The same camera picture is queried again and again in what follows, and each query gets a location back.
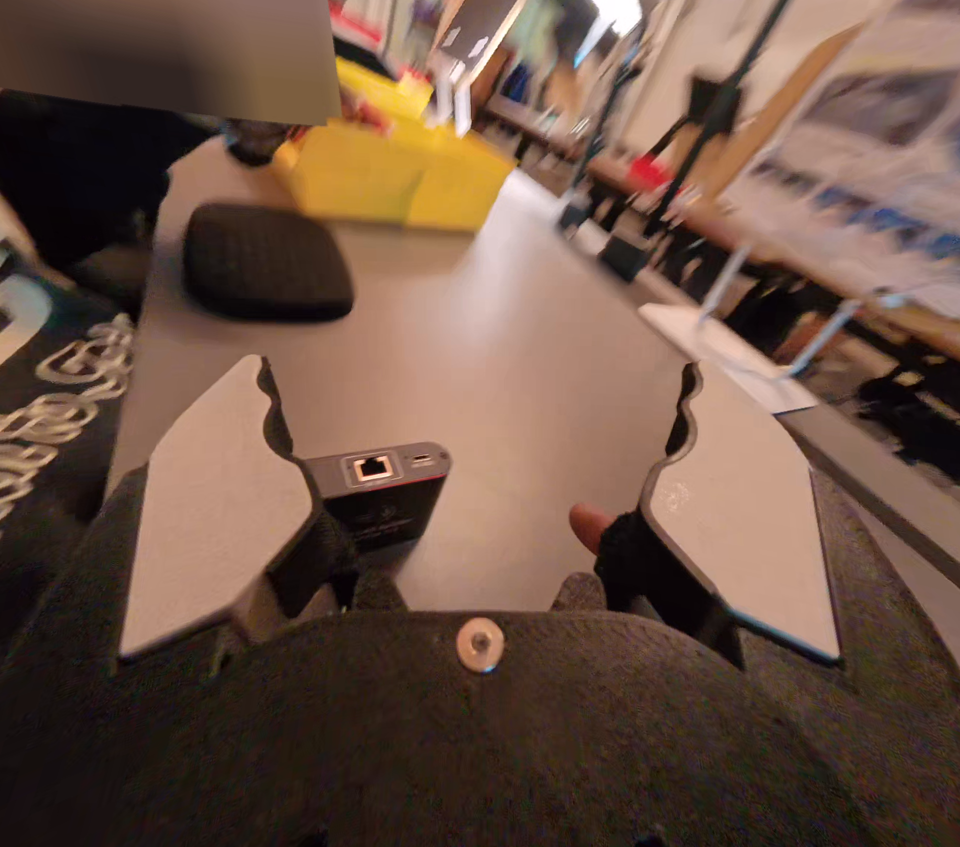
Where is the instruction poster board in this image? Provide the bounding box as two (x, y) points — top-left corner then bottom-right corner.
(705, 0), (960, 327)

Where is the wooden desk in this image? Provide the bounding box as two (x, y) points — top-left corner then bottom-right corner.
(481, 93), (601, 166)

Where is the yellow plastic bin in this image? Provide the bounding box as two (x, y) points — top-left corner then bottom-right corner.
(271, 116), (521, 236)
(334, 56), (436, 125)

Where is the black pole with disc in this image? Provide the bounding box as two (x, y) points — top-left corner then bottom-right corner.
(642, 0), (861, 249)

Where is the person's right hand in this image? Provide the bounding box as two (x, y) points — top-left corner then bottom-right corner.
(568, 503), (681, 614)

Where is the white poster stand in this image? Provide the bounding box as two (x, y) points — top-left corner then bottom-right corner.
(638, 240), (913, 416)

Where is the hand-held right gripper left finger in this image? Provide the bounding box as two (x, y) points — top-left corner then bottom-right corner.
(117, 355), (325, 660)

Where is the black textured pad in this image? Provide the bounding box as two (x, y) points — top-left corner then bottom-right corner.
(182, 203), (357, 325)

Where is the small black box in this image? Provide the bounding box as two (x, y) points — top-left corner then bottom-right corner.
(599, 234), (649, 284)

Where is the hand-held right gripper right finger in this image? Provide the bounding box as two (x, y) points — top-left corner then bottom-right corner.
(640, 360), (844, 668)

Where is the person's dark printed shirt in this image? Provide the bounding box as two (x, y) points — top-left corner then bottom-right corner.
(0, 90), (227, 646)

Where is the red plastic bin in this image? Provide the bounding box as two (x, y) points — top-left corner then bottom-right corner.
(329, 0), (395, 41)

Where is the black network adapter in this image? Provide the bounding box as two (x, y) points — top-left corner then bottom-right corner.
(303, 442), (455, 553)

